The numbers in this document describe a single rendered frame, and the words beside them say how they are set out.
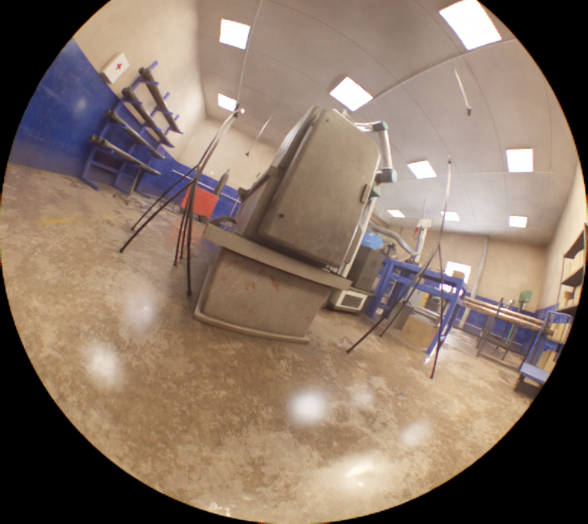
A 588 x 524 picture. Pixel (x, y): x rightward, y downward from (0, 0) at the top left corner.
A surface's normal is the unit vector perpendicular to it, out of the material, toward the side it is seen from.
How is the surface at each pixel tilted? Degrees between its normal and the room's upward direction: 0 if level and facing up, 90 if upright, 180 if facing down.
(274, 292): 90
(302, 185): 90
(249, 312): 90
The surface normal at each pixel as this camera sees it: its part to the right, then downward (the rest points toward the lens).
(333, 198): 0.35, 0.09
